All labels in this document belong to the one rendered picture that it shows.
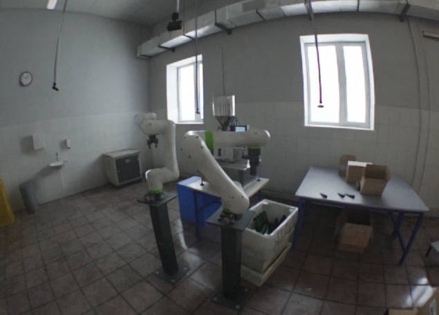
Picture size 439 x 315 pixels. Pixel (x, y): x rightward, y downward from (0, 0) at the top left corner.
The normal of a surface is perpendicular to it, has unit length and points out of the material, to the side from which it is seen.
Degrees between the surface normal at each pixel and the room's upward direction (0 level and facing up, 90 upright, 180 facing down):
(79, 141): 90
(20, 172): 90
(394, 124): 90
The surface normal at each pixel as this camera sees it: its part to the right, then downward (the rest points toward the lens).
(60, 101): 0.82, 0.08
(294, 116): -0.57, 0.17
